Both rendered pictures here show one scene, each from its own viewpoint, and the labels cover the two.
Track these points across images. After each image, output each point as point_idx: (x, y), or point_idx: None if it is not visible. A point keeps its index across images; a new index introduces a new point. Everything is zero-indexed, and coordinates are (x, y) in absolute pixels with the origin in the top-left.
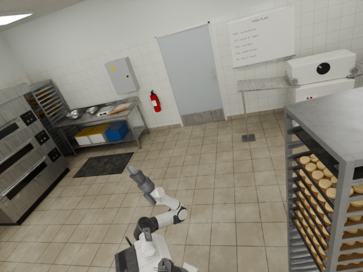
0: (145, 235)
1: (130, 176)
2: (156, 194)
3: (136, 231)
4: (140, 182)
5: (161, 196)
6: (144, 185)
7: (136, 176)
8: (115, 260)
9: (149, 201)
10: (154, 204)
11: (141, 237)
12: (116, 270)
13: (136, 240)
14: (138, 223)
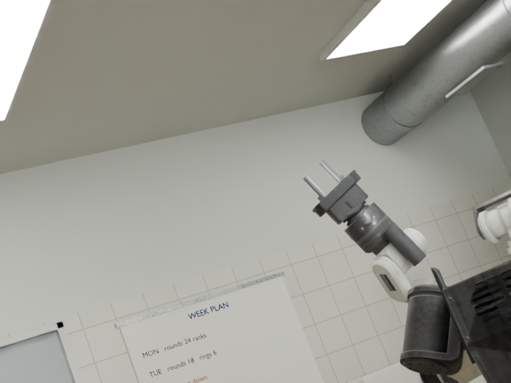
0: (496, 197)
1: (325, 198)
2: (414, 234)
3: (423, 319)
4: (366, 197)
5: (426, 241)
6: (376, 207)
7: (354, 175)
8: (464, 280)
9: (409, 242)
10: (423, 253)
11: (487, 215)
12: (496, 266)
13: (438, 354)
14: (419, 285)
